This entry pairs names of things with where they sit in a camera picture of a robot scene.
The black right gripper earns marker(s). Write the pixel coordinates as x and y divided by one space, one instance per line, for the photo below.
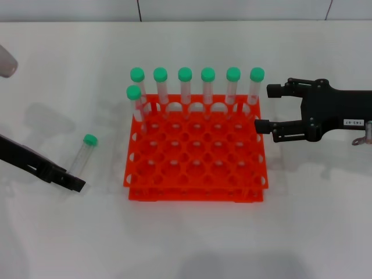
322 110

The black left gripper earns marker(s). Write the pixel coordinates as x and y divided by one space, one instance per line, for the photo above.
17 154

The green-capped tube black graduations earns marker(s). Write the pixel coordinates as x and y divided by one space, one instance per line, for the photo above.
90 139

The green-capped tube red markings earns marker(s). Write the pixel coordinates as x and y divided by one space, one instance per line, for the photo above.
160 74
185 74
257 74
133 92
233 73
137 74
207 74

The orange plastic test tube rack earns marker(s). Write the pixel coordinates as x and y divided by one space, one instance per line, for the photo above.
197 162

